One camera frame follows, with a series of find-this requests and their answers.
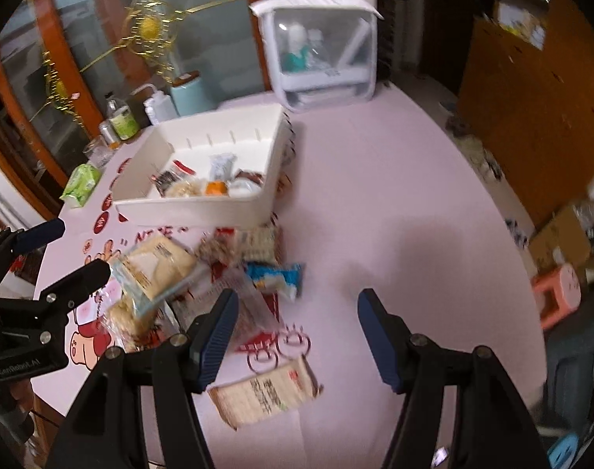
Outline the blue plastic object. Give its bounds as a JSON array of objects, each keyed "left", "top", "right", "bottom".
[{"left": 546, "top": 432, "right": 582, "bottom": 469}]

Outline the clear drinking glass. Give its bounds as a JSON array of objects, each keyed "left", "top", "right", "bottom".
[{"left": 82, "top": 138, "right": 116, "bottom": 169}]

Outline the sandwich packet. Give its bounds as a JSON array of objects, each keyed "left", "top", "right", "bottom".
[{"left": 109, "top": 234, "right": 197, "bottom": 316}]

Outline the white squeeze bottle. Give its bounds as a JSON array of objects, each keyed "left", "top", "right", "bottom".
[{"left": 130, "top": 83, "right": 181, "bottom": 125}]

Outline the small nut snack packet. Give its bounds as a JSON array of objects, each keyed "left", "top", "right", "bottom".
[{"left": 195, "top": 237, "right": 229, "bottom": 267}]

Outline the pale beige snack packet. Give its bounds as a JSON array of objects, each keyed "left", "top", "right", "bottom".
[{"left": 165, "top": 181, "right": 205, "bottom": 199}]

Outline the beige cracker packet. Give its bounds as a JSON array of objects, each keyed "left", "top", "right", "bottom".
[{"left": 208, "top": 356, "right": 323, "bottom": 431}]

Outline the clear snack packet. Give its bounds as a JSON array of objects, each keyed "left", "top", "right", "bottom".
[{"left": 172, "top": 266, "right": 283, "bottom": 347}]

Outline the pink plastic stool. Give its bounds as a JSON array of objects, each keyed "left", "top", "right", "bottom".
[{"left": 530, "top": 263, "right": 583, "bottom": 331}]

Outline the small spice jar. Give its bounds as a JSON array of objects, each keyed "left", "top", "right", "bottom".
[{"left": 98, "top": 121, "right": 122, "bottom": 150}]

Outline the red print cracker packet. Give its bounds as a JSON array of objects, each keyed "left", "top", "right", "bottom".
[{"left": 214, "top": 225, "right": 284, "bottom": 262}]

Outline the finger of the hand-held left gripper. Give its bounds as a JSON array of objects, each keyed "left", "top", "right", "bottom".
[
  {"left": 0, "top": 260, "right": 111, "bottom": 326},
  {"left": 0, "top": 218, "right": 66, "bottom": 279}
]

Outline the pink printed tablecloth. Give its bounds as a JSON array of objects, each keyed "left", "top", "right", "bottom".
[{"left": 33, "top": 78, "right": 549, "bottom": 469}]

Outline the white round snack packet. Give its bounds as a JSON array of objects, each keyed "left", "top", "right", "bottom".
[{"left": 229, "top": 179, "right": 261, "bottom": 199}]

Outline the blue snack packet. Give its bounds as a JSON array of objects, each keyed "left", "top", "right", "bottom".
[{"left": 245, "top": 261, "right": 304, "bottom": 302}]

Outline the white plastic bin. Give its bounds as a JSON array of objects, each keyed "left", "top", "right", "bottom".
[{"left": 112, "top": 104, "right": 289, "bottom": 228}]

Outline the white lidded storage box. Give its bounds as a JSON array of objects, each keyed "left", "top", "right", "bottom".
[{"left": 248, "top": 0, "right": 385, "bottom": 114}]

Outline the green tissue pack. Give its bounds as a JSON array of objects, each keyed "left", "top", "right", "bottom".
[{"left": 59, "top": 163, "right": 102, "bottom": 208}]

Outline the orange framed glass door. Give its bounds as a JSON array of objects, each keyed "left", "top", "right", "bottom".
[
  {"left": 33, "top": 0, "right": 322, "bottom": 123},
  {"left": 0, "top": 0, "right": 112, "bottom": 216}
]

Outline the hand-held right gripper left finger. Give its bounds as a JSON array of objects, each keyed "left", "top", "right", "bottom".
[{"left": 45, "top": 289, "right": 240, "bottom": 469}]

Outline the beige pastry packet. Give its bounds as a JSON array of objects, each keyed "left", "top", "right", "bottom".
[{"left": 102, "top": 295, "right": 166, "bottom": 353}]

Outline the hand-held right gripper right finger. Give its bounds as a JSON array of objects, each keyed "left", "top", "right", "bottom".
[{"left": 358, "top": 288, "right": 542, "bottom": 469}]

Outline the white grey snack packet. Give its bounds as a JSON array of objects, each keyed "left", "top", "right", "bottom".
[{"left": 209, "top": 153, "right": 236, "bottom": 181}]

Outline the cardboard box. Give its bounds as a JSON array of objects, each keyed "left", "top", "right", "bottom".
[{"left": 528, "top": 200, "right": 594, "bottom": 274}]

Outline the teal canister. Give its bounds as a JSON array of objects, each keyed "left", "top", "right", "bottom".
[{"left": 171, "top": 72, "right": 217, "bottom": 117}]

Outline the wooden cabinet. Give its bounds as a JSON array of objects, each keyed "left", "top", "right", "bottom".
[{"left": 456, "top": 0, "right": 594, "bottom": 228}]

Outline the green label bottle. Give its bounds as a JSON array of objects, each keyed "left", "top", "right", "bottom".
[{"left": 104, "top": 92, "right": 140, "bottom": 141}]

